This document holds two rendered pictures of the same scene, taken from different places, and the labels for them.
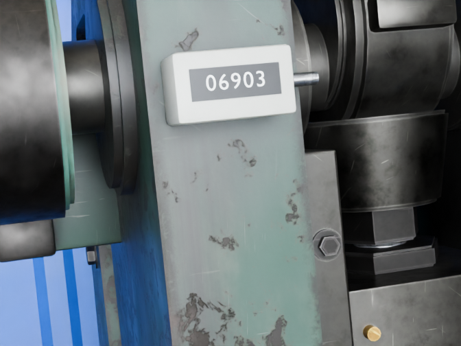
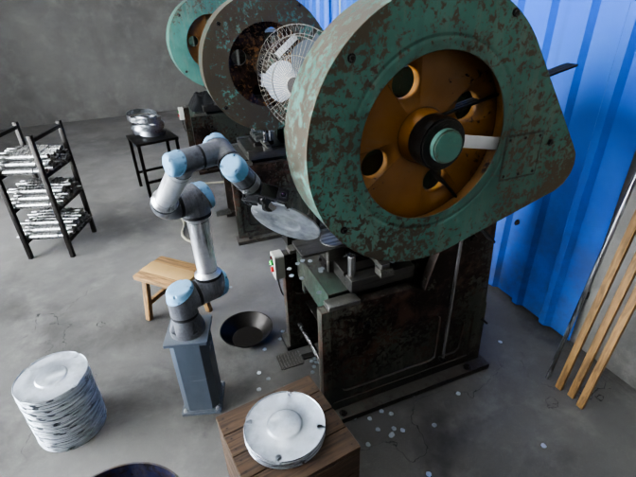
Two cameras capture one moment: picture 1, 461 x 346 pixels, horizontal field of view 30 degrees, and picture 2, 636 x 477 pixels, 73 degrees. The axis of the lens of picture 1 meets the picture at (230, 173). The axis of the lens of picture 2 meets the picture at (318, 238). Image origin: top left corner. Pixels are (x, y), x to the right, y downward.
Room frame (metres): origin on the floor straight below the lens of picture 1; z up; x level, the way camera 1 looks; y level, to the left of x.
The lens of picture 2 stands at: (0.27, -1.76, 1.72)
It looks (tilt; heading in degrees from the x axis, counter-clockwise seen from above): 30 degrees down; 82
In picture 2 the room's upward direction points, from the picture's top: 2 degrees counter-clockwise
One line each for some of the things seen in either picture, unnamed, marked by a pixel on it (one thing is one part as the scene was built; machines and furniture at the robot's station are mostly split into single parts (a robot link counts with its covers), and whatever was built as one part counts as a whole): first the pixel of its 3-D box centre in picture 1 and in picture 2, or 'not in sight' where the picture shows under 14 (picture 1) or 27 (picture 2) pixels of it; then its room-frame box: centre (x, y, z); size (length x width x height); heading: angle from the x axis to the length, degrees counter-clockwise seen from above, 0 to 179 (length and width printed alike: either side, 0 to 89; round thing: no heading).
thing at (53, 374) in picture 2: not in sight; (50, 376); (-0.71, -0.27, 0.32); 0.29 x 0.29 x 0.01
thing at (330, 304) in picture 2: not in sight; (414, 318); (0.88, -0.34, 0.45); 0.92 x 0.12 x 0.90; 14
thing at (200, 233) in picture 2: not in sight; (202, 245); (0.00, -0.16, 0.82); 0.15 x 0.12 x 0.55; 32
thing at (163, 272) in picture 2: not in sight; (174, 293); (-0.31, 0.46, 0.16); 0.34 x 0.24 x 0.34; 147
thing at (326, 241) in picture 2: not in sight; (324, 254); (0.51, -0.15, 0.72); 0.25 x 0.14 x 0.14; 14
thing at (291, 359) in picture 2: not in sight; (333, 348); (0.55, -0.15, 0.14); 0.59 x 0.10 x 0.05; 14
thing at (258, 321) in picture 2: not in sight; (247, 332); (0.10, 0.18, 0.04); 0.30 x 0.30 x 0.07
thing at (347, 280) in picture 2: not in sight; (359, 253); (0.68, -0.11, 0.68); 0.45 x 0.30 x 0.06; 104
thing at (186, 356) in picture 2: not in sight; (197, 366); (-0.11, -0.23, 0.23); 0.19 x 0.19 x 0.45; 87
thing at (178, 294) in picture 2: not in sight; (183, 298); (-0.11, -0.23, 0.62); 0.13 x 0.12 x 0.14; 32
